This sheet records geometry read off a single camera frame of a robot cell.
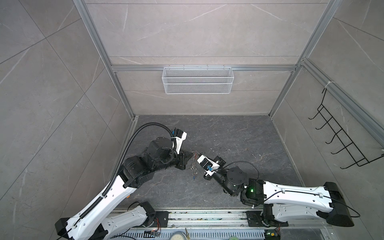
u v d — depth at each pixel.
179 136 0.53
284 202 0.46
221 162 0.55
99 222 0.40
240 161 0.95
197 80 1.01
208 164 0.49
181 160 0.52
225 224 0.73
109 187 0.39
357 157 0.60
